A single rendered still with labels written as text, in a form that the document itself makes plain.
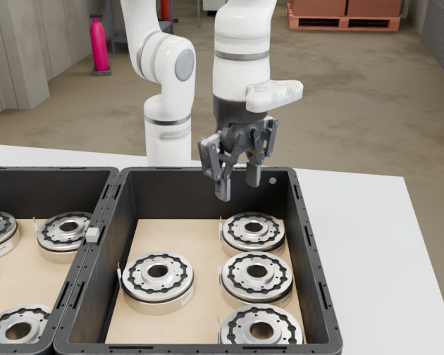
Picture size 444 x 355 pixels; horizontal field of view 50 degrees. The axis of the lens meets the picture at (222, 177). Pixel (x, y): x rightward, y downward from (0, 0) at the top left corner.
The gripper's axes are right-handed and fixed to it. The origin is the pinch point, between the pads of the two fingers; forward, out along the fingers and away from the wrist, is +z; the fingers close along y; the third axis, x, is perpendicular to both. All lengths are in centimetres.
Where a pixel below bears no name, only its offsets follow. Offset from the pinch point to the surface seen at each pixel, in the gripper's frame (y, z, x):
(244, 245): 0.3, 10.1, 2.1
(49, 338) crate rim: 32.7, 3.6, 5.4
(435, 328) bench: -22.4, 26.1, 25.4
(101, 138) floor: -93, 95, -220
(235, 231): -1.1, 10.1, -1.6
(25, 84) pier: -81, 75, -301
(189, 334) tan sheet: 16.1, 13.5, 7.6
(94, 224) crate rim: 19.0, 3.5, -9.7
